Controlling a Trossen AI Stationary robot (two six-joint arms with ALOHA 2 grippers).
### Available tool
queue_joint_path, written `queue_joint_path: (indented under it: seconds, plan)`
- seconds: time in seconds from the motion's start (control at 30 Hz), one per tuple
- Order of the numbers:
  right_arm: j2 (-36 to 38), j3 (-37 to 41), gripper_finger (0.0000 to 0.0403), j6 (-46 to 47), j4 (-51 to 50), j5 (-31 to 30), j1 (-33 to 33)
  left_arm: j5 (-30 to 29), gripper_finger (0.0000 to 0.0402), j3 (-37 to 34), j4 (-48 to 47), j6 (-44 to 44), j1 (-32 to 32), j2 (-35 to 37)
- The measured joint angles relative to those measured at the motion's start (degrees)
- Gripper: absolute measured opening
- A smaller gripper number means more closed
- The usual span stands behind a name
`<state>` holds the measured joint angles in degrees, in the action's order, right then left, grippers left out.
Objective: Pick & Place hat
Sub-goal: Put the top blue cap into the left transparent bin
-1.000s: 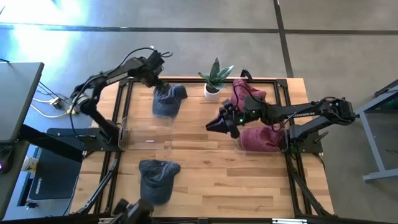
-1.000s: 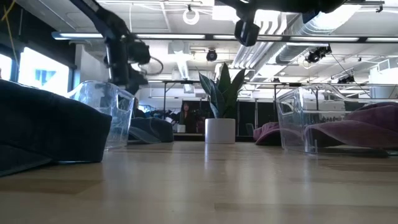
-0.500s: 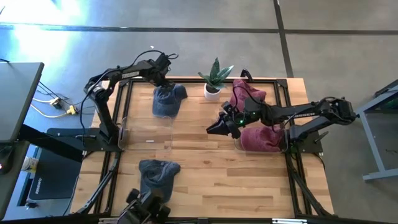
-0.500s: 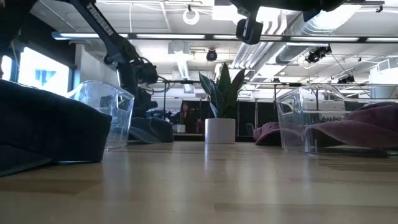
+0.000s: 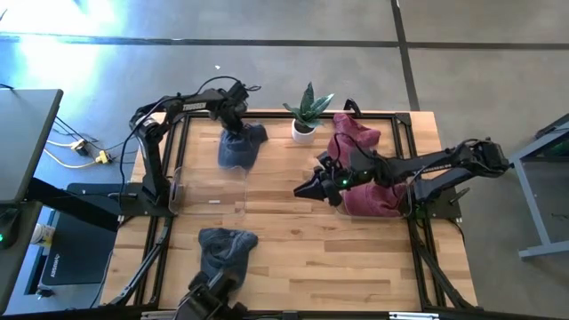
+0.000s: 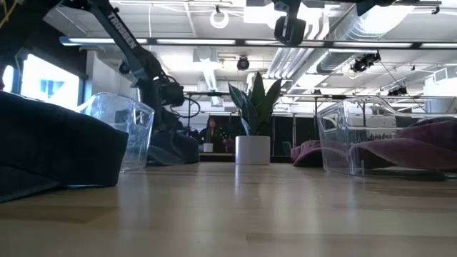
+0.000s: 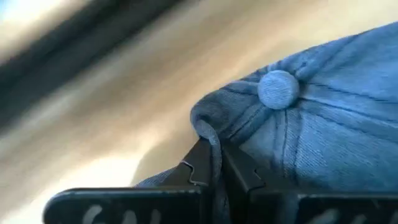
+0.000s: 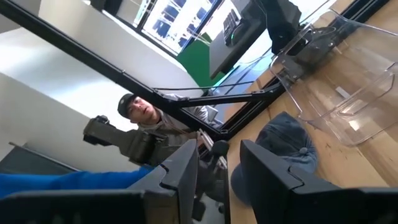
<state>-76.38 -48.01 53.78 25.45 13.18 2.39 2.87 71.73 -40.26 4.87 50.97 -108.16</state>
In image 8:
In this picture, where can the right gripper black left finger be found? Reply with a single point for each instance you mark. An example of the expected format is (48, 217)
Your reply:
(174, 202)

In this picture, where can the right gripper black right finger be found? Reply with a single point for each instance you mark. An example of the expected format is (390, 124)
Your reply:
(280, 199)

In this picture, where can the blue denim cap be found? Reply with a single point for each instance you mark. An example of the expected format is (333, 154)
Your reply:
(280, 137)

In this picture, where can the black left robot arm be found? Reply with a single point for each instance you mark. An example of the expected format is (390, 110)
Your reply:
(146, 146)

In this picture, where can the person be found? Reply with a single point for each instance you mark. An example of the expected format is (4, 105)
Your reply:
(146, 112)

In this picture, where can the bright blue cloth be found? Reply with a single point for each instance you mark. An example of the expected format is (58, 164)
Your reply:
(62, 183)

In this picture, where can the clear plastic bin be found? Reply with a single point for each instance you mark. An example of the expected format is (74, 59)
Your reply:
(357, 93)

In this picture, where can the black computer keyboard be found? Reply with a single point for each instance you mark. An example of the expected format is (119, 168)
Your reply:
(231, 26)

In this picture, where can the black aluminium table frame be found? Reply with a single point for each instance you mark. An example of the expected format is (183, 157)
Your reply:
(93, 60)

